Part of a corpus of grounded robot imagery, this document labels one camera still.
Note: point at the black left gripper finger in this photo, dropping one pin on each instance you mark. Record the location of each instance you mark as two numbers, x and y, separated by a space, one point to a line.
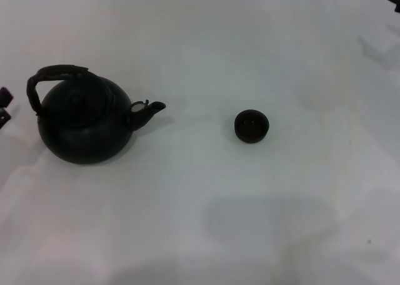
3 117
4 97

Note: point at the black teapot lid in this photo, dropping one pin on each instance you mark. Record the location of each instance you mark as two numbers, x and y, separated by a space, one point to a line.
76 107

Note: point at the black round teapot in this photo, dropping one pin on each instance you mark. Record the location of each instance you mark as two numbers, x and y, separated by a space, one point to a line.
81 141

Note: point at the small black teacup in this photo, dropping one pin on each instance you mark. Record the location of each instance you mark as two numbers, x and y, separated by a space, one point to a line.
251 127

